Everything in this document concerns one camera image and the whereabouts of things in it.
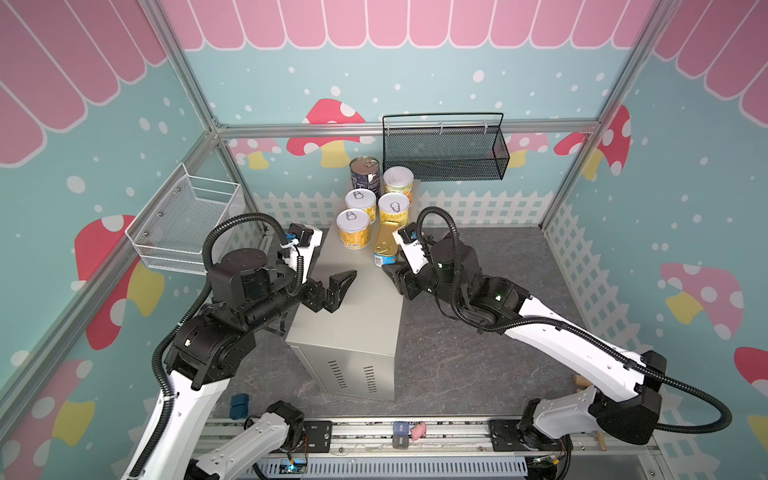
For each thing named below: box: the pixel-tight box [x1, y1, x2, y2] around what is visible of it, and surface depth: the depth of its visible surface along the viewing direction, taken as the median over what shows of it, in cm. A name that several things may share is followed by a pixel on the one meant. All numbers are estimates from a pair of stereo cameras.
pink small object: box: [411, 422, 427, 442], surface depth 76 cm
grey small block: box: [392, 421, 409, 450], surface depth 75 cm
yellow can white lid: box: [383, 166, 414, 205], surface depth 74 cm
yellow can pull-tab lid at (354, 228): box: [336, 208, 370, 250], surface depth 68 cm
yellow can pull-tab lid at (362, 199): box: [345, 188, 377, 226], surface depth 73 cm
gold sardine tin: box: [374, 223, 402, 268], surface depth 64 cm
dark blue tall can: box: [349, 156, 380, 196], surface depth 74 cm
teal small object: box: [230, 393, 249, 420], surface depth 80 cm
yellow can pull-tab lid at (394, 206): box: [378, 192, 409, 225], surface depth 72 cm
